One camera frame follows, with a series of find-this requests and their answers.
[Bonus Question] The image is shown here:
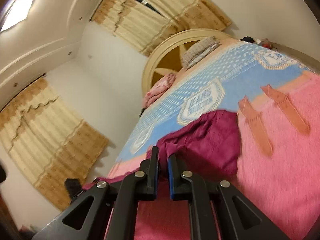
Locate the folded pink floral blanket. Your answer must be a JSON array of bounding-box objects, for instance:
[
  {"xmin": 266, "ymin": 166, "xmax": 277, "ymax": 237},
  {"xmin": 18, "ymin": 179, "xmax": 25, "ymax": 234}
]
[{"xmin": 142, "ymin": 73, "xmax": 176, "ymax": 109}]

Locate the cream arched wooden headboard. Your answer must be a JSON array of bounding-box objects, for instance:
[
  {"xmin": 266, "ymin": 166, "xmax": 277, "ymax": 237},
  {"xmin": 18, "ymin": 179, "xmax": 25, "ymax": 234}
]
[{"xmin": 142, "ymin": 28, "xmax": 230, "ymax": 95}]

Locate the clutter on far bedside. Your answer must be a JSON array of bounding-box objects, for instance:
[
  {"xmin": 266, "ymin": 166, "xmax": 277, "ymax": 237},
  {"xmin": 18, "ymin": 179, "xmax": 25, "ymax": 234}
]
[{"xmin": 240, "ymin": 36, "xmax": 274, "ymax": 50}]

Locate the ceiling light panel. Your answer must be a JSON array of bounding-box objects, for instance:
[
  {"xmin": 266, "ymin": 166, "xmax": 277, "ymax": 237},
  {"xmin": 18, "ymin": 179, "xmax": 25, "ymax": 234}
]
[{"xmin": 1, "ymin": 0, "xmax": 33, "ymax": 32}]

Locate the magenta quilted puffer jacket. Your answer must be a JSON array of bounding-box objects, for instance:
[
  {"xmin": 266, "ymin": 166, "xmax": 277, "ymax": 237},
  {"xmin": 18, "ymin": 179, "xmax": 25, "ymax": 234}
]
[{"xmin": 81, "ymin": 109, "xmax": 241, "ymax": 193}]

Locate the beige patterned window curtain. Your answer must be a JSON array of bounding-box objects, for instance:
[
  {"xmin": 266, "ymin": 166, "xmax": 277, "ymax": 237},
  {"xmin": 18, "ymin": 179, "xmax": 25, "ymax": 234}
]
[{"xmin": 92, "ymin": 0, "xmax": 232, "ymax": 56}]

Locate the pink and blue bedspread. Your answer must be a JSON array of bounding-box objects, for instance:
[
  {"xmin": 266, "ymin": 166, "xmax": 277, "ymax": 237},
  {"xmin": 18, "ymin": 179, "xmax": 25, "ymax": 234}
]
[{"xmin": 108, "ymin": 38, "xmax": 319, "ymax": 239}]

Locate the striped grey pillow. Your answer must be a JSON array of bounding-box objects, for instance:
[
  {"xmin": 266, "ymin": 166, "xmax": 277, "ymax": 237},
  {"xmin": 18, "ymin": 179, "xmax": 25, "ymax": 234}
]
[{"xmin": 181, "ymin": 36, "xmax": 221, "ymax": 69}]

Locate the beige patterned side curtain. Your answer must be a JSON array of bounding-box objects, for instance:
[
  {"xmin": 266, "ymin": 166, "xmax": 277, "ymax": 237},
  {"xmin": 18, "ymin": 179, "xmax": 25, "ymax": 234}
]
[{"xmin": 1, "ymin": 78, "xmax": 108, "ymax": 210}]

